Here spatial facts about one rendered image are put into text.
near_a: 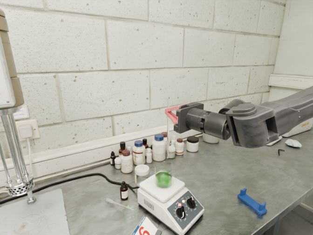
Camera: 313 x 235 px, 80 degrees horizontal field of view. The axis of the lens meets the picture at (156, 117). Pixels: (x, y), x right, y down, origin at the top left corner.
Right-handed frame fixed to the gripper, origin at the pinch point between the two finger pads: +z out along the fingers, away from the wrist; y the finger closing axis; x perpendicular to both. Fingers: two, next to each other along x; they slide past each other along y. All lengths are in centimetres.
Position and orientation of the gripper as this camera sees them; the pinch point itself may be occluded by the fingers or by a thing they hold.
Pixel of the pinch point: (167, 111)
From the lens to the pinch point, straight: 56.7
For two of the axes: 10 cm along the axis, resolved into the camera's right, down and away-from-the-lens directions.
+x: 0.1, 9.5, 3.1
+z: -6.7, -2.2, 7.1
